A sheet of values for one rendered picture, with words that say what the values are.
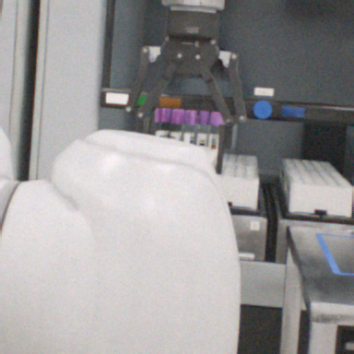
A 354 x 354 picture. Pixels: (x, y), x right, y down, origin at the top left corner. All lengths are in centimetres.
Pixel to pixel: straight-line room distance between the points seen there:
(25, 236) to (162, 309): 12
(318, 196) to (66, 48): 49
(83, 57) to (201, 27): 43
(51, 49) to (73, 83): 7
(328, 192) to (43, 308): 112
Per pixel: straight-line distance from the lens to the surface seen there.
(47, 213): 89
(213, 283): 90
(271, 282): 193
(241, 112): 164
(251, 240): 192
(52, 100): 202
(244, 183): 195
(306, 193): 195
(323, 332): 115
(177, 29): 163
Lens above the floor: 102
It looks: 3 degrees down
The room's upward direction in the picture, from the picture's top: 4 degrees clockwise
